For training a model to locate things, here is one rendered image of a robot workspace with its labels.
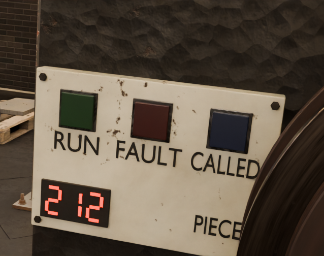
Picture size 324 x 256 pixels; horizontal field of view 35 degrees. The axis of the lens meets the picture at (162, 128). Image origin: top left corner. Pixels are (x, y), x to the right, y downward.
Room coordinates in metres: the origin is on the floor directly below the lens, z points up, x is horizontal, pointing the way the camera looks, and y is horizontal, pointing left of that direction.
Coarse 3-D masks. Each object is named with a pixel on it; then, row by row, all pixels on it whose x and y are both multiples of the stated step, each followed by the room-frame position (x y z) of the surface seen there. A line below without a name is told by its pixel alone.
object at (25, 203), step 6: (36, 54) 3.13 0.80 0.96; (36, 60) 3.13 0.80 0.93; (36, 66) 3.13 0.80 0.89; (36, 72) 3.13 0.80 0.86; (30, 192) 3.26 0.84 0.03; (24, 198) 3.14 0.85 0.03; (30, 198) 3.13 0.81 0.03; (18, 204) 3.03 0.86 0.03; (24, 204) 3.04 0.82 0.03; (30, 204) 3.05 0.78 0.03; (30, 210) 2.99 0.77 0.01
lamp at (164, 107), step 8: (136, 104) 0.52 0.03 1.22; (144, 104) 0.51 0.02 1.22; (152, 104) 0.51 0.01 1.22; (136, 112) 0.51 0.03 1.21; (144, 112) 0.51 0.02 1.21; (152, 112) 0.51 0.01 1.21; (160, 112) 0.51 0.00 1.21; (168, 112) 0.51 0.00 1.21; (136, 120) 0.51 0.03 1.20; (144, 120) 0.51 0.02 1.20; (152, 120) 0.51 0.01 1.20; (160, 120) 0.51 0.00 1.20; (168, 120) 0.51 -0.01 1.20; (136, 128) 0.51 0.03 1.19; (144, 128) 0.51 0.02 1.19; (152, 128) 0.51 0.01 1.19; (160, 128) 0.51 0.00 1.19; (144, 136) 0.51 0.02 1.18; (152, 136) 0.51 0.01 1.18; (160, 136) 0.51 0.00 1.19
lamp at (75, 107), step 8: (64, 96) 0.53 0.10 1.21; (72, 96) 0.53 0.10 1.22; (80, 96) 0.53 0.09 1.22; (88, 96) 0.53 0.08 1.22; (64, 104) 0.53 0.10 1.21; (72, 104) 0.53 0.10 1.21; (80, 104) 0.53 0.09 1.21; (88, 104) 0.53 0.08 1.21; (64, 112) 0.53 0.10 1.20; (72, 112) 0.53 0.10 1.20; (80, 112) 0.53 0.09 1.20; (88, 112) 0.52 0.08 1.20; (64, 120) 0.53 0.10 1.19; (72, 120) 0.53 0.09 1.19; (80, 120) 0.53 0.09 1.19; (88, 120) 0.52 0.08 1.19; (88, 128) 0.52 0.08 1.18
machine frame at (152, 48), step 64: (64, 0) 0.56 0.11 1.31; (128, 0) 0.54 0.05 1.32; (192, 0) 0.53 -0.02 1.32; (256, 0) 0.52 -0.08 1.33; (320, 0) 0.51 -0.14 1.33; (64, 64) 0.56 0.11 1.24; (128, 64) 0.54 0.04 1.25; (192, 64) 0.53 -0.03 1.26; (256, 64) 0.52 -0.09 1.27; (320, 64) 0.51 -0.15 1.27
